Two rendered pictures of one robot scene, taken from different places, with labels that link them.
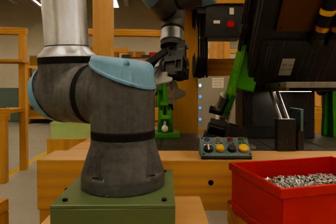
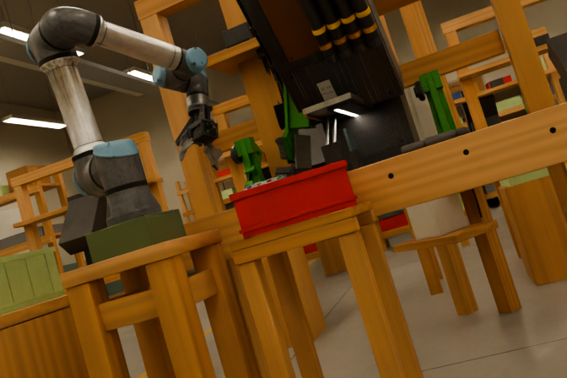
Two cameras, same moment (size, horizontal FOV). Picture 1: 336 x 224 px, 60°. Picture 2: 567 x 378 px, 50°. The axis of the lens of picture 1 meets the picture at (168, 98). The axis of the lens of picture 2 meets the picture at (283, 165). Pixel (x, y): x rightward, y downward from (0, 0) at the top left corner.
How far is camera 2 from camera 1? 1.29 m
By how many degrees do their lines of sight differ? 19
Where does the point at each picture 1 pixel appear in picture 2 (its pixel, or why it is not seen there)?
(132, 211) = (124, 225)
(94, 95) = (98, 170)
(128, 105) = (115, 169)
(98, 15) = (167, 97)
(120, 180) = (120, 213)
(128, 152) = (122, 196)
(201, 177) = not seen: hidden behind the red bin
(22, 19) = (157, 116)
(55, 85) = (83, 172)
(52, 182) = not seen: hidden behind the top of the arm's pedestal
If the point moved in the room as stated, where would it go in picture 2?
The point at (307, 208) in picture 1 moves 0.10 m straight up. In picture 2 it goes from (256, 203) to (245, 166)
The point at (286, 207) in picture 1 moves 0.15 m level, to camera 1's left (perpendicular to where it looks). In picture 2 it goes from (238, 207) to (188, 222)
